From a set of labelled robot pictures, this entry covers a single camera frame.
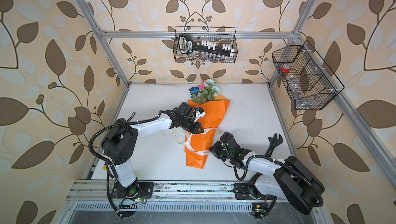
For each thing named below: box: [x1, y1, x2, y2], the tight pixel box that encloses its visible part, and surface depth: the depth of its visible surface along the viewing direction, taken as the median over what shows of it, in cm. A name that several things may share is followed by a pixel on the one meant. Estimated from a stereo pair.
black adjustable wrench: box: [264, 133, 284, 158], surface depth 91 cm
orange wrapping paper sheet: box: [185, 93, 231, 169], surface depth 90 cm
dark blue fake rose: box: [188, 86, 201, 104], surface depth 114 cm
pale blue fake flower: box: [204, 78, 221, 101], surface depth 114 cm
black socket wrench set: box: [178, 33, 235, 58], surface depth 85 cm
